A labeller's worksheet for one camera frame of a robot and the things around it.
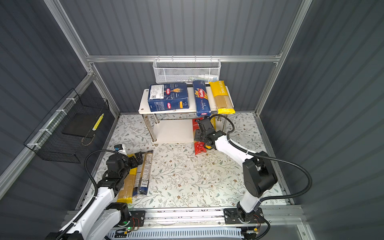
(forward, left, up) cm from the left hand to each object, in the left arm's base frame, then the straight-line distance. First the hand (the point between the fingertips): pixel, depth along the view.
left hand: (133, 154), depth 84 cm
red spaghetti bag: (+3, -39, -1) cm, 39 cm away
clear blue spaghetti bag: (-8, -5, -9) cm, 13 cm away
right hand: (+10, -40, +3) cm, 41 cm away
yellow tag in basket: (+9, +15, +17) cm, 24 cm away
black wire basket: (+2, +28, +18) cm, 33 cm away
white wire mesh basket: (+72, -31, +11) cm, 79 cm away
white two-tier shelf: (+18, -25, -2) cm, 31 cm away
